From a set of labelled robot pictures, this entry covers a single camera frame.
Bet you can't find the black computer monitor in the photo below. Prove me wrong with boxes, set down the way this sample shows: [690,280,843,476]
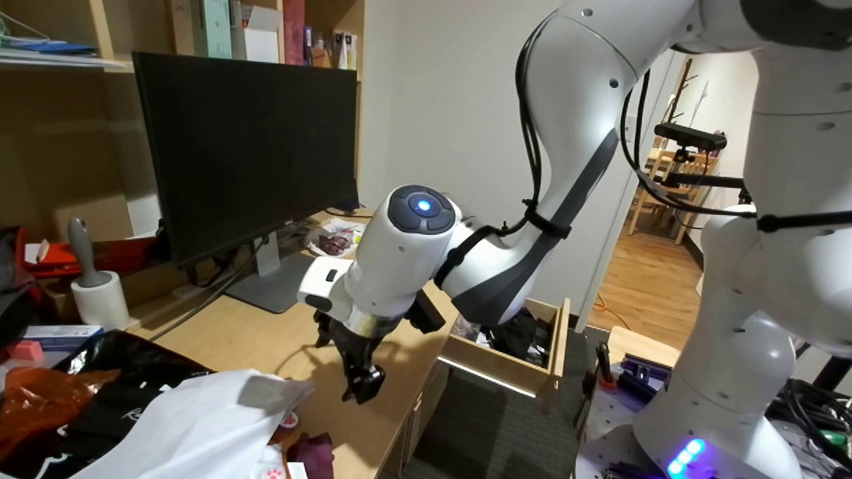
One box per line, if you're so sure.
[129,50,362,316]

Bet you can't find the brown cardboard box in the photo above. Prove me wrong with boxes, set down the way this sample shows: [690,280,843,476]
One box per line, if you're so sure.
[48,193,139,246]

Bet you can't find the black monitor cable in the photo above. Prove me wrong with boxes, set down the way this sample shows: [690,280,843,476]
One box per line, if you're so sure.
[129,254,297,346]

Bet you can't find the black clothes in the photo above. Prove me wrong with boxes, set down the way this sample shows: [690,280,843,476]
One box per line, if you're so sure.
[489,310,553,368]

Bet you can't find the small wooden box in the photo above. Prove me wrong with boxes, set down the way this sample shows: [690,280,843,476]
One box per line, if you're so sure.
[603,326,683,372]

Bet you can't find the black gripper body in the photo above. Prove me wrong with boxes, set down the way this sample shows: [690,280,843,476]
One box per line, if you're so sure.
[313,307,396,372]

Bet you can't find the black camera on stand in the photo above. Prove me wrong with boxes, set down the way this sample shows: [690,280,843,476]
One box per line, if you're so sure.
[652,121,754,195]

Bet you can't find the red flat box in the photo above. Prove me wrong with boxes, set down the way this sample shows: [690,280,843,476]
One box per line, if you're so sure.
[9,226,163,282]

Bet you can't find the white cloth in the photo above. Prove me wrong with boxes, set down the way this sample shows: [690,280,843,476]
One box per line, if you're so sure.
[69,366,320,479]

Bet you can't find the wooden drawer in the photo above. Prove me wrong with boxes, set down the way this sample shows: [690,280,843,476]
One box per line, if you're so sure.
[435,295,574,404]

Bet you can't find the orange plastic bag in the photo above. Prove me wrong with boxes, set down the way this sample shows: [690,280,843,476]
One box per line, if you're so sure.
[0,366,121,465]

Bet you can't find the teal book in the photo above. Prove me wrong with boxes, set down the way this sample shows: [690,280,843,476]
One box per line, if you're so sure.
[193,0,236,62]

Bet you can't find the blue white box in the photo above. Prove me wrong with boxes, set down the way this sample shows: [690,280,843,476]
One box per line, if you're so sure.
[17,322,105,354]

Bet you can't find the black plastic bag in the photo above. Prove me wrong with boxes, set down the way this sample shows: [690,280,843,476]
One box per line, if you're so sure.
[0,327,219,479]

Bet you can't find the wooden chair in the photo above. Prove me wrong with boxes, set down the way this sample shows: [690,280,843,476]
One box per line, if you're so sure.
[623,150,712,248]

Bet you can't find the black orange tool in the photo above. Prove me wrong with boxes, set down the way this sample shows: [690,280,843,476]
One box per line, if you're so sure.
[593,340,618,395]

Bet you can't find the printed flat packet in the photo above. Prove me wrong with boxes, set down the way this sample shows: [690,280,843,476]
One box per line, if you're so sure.
[304,215,368,262]

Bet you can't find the white lint roller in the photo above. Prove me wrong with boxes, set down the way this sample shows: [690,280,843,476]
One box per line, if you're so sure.
[63,215,133,334]

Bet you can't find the bundle of floor cables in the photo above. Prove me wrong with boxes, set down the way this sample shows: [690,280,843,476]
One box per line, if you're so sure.
[767,371,852,469]

